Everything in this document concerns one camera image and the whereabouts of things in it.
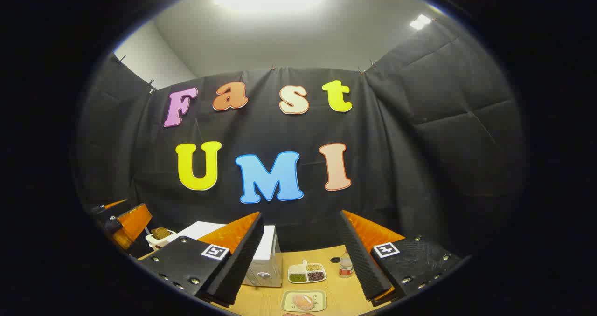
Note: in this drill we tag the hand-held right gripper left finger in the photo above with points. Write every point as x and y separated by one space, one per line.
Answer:
242 260

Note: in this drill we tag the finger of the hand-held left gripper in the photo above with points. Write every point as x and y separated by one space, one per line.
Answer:
133 225
109 206

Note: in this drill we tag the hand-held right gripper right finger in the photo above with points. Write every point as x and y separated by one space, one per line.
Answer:
361 260

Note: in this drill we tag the white microwave oven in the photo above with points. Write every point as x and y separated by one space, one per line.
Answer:
268 250

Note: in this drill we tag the pink orange round food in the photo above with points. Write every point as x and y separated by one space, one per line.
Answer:
304 302

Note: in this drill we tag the clear bottle with red label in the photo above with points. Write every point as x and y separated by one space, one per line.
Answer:
345 265

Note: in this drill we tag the white toaster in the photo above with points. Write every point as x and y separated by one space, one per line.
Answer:
158 242

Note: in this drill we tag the white divided bean dish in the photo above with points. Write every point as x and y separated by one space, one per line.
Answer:
307 274

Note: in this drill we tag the pale green square plate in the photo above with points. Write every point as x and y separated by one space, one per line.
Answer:
321 299

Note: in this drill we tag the black backdrop cloth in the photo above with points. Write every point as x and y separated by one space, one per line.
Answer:
396 167

